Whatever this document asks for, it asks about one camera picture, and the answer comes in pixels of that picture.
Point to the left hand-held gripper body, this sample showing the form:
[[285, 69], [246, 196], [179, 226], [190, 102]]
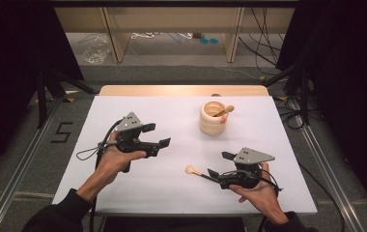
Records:
[[130, 141]]

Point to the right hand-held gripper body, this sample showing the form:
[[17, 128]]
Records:
[[249, 156]]

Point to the ribbed wooden brush holder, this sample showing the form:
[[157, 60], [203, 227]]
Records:
[[212, 124]]

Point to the person's left hand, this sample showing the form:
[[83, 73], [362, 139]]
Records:
[[117, 161]]

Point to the person's right hand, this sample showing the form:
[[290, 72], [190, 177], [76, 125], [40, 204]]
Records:
[[262, 196]]

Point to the white table cover sheet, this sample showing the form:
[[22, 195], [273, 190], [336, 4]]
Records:
[[178, 180]]

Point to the wooden table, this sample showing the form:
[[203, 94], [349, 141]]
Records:
[[172, 90]]

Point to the yellow tape piece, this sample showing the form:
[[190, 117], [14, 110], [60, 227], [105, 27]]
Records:
[[262, 78], [70, 100], [282, 98]]

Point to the black tripod stand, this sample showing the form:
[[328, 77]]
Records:
[[304, 96], [42, 96]]

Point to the clear plastic bag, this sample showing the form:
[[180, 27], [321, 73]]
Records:
[[96, 50]]

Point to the blue disc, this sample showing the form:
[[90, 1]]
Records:
[[214, 41], [204, 41]]

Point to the light wooden shelf unit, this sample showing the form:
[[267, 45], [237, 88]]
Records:
[[172, 19]]

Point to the black curtain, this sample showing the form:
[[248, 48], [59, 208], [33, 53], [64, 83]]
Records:
[[349, 80], [11, 64]]

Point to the aluminium floor rail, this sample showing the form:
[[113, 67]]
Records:
[[23, 167], [326, 167]]

